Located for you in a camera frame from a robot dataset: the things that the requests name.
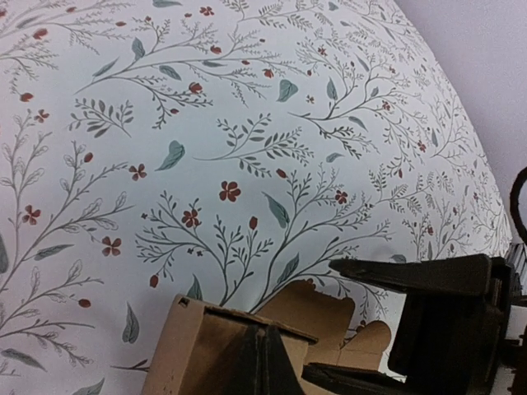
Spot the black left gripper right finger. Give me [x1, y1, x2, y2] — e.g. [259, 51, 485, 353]
[265, 326, 305, 395]

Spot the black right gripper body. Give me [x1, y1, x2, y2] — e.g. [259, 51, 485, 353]
[389, 254, 520, 394]

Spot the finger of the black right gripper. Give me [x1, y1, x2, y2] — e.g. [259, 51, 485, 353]
[302, 363, 408, 395]
[329, 254, 490, 296]

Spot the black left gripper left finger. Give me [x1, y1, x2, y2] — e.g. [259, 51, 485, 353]
[224, 325, 266, 395]

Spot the brown cardboard paper box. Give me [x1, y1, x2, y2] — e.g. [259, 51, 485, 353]
[142, 281, 392, 394]

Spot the floral patterned table mat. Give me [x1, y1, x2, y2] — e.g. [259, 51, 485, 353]
[1, 1, 512, 394]

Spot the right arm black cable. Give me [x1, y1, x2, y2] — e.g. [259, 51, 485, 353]
[508, 166, 527, 244]

